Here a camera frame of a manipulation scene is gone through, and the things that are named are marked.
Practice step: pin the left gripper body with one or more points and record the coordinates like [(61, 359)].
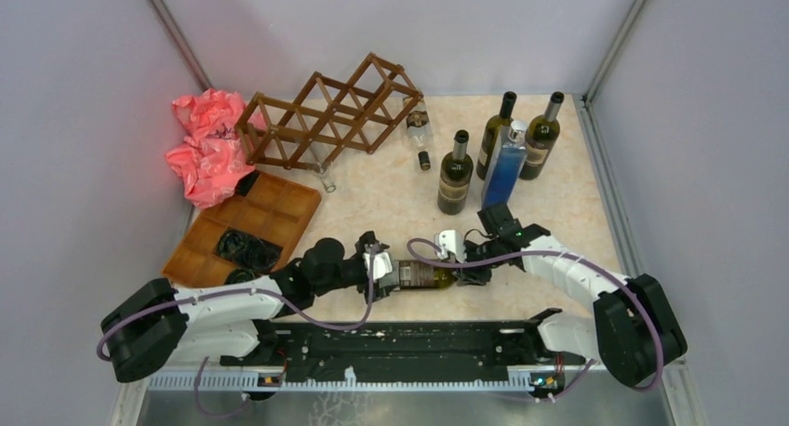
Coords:
[(367, 238)]

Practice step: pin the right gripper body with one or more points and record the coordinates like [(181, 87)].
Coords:
[(481, 272)]

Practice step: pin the dark green wine bottle front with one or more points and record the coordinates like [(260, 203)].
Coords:
[(417, 275)]

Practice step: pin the dark green wine bottle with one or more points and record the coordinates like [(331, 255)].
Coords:
[(417, 275), (456, 171)]

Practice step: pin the clear glass bottle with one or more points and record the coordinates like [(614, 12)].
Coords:
[(321, 169)]

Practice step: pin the brown wooden wine rack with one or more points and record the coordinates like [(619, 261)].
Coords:
[(328, 117)]

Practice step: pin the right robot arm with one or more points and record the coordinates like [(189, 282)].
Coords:
[(592, 287)]

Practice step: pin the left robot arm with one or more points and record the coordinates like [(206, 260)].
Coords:
[(160, 323)]

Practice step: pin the dark green wine bottle middle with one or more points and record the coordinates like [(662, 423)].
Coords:
[(456, 171)]

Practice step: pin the blue square glass bottle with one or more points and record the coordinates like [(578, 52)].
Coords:
[(506, 161)]

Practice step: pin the clear labelled liquor bottle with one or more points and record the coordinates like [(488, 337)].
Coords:
[(419, 133)]

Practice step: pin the dark wine bottle back left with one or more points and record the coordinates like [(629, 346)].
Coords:
[(491, 132)]

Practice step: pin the dark wine bottle back right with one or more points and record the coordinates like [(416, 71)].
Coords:
[(542, 135)]

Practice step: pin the wooden compartment tray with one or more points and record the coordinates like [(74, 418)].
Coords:
[(269, 207)]

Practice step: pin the rolled dark belt upper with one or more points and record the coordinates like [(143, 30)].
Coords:
[(248, 251)]

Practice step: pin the rolled dark belt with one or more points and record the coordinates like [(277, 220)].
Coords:
[(248, 251), (240, 276)]

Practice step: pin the rolled dark belt lower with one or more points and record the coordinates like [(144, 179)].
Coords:
[(240, 276)]

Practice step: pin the pink plastic bag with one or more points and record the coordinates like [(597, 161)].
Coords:
[(210, 160)]

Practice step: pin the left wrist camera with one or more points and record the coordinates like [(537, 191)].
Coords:
[(378, 265)]

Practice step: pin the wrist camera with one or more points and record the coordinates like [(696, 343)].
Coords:
[(450, 246), (378, 265)]

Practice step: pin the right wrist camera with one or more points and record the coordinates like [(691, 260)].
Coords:
[(450, 246)]

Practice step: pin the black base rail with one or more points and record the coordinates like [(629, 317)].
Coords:
[(421, 352)]

